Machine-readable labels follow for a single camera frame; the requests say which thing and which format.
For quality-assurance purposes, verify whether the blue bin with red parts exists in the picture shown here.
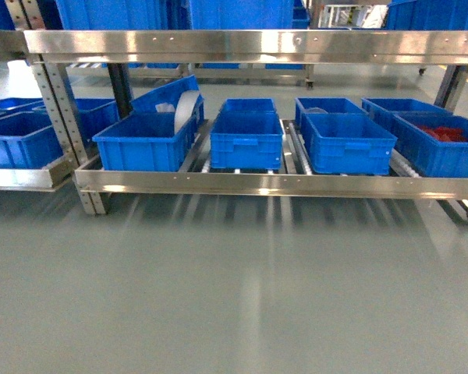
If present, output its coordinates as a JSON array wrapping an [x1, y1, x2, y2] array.
[[391, 111, 468, 179]]

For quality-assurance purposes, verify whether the left steel shelf rack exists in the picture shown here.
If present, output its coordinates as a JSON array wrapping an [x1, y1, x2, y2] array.
[[0, 1, 87, 192]]

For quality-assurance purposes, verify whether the stainless steel shelf rack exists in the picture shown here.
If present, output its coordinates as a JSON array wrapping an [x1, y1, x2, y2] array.
[[24, 29, 468, 220]]

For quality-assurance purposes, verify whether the blue bin front centre-left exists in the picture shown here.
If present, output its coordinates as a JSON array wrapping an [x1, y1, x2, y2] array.
[[210, 111, 283, 170]]

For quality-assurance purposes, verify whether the blue bin centre-left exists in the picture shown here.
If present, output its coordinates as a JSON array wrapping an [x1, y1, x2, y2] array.
[[210, 111, 283, 170], [220, 98, 277, 113]]

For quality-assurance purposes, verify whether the blue bin rear centre-left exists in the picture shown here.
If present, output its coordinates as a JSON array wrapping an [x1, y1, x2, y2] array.
[[220, 98, 277, 113]]

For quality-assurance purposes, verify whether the white tape roll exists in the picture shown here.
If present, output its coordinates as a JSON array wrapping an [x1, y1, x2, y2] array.
[[174, 90, 200, 133]]

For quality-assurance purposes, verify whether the blue bin front left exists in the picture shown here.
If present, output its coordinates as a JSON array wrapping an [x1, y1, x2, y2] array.
[[92, 112, 197, 172]]

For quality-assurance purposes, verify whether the tilted blue bin rear left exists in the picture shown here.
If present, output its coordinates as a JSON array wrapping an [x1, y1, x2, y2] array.
[[131, 76, 204, 132]]

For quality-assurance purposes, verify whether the blue bin front centre-right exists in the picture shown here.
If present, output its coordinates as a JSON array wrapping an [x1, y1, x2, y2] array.
[[301, 113, 397, 175]]

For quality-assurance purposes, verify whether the blue bin centre-right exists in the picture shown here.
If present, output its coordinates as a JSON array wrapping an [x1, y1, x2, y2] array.
[[301, 113, 397, 175], [295, 97, 367, 125]]

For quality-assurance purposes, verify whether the blue bin rear centre-right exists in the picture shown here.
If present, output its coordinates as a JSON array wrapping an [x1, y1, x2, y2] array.
[[295, 97, 367, 125]]

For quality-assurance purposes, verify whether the blue bin rear right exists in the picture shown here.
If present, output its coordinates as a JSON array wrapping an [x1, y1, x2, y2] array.
[[361, 97, 452, 130]]

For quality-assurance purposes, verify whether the blue bin on left rack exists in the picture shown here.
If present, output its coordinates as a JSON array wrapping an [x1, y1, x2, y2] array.
[[0, 112, 63, 169]]

